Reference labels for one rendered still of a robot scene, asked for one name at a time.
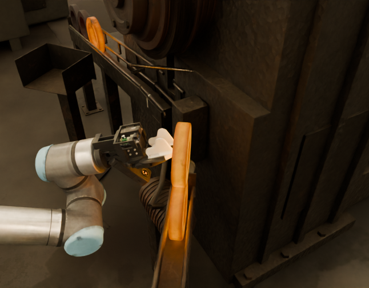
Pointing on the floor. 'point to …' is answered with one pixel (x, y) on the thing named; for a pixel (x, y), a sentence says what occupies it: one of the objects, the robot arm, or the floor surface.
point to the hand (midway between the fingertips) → (181, 148)
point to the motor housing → (152, 218)
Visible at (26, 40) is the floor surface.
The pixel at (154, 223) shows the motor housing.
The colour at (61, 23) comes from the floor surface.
